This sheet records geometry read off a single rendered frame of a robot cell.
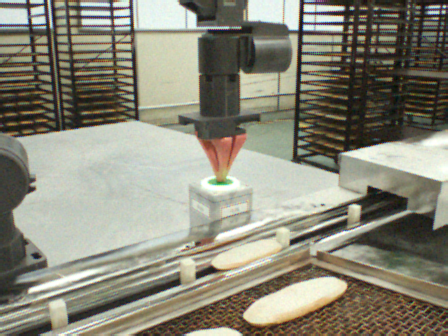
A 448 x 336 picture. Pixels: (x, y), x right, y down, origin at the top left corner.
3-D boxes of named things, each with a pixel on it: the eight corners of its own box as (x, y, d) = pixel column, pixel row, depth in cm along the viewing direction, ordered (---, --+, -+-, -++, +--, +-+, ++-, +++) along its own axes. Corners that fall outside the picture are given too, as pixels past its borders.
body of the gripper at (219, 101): (177, 127, 62) (174, 73, 60) (235, 118, 67) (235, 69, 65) (202, 135, 57) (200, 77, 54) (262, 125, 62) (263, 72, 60)
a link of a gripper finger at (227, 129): (180, 181, 64) (178, 118, 62) (220, 172, 68) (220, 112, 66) (206, 194, 59) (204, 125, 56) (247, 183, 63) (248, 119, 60)
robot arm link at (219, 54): (191, 29, 60) (206, 28, 55) (237, 28, 62) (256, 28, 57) (193, 80, 62) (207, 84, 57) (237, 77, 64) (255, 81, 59)
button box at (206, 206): (228, 236, 73) (228, 172, 70) (258, 254, 67) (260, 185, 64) (185, 249, 68) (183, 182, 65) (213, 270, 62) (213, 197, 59)
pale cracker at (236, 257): (269, 240, 57) (269, 232, 57) (289, 251, 54) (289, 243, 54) (204, 261, 52) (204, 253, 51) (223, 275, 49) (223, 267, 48)
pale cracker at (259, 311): (325, 278, 39) (325, 266, 39) (358, 291, 36) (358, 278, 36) (233, 315, 34) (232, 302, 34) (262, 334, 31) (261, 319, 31)
